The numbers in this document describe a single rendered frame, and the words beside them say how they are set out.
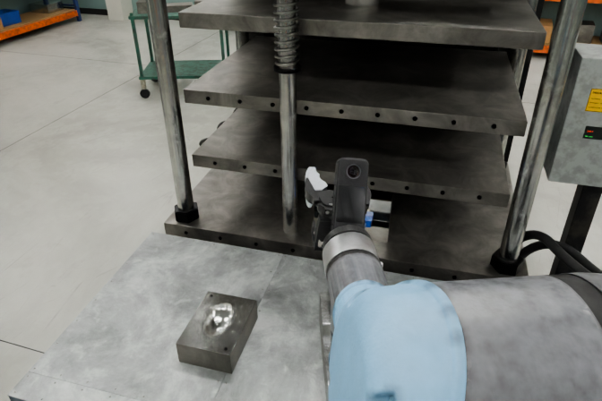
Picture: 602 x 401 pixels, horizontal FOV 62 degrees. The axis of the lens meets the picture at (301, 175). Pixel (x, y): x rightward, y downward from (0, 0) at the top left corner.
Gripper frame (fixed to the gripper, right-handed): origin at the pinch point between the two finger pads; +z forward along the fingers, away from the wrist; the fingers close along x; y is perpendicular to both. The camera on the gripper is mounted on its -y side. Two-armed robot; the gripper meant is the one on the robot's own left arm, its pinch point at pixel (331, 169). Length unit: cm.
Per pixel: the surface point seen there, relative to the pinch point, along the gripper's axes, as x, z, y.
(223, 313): -17, 28, 63
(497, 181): 69, 61, 32
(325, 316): 10, 19, 54
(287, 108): -1, 72, 18
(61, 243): -118, 181, 163
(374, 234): 34, 65, 60
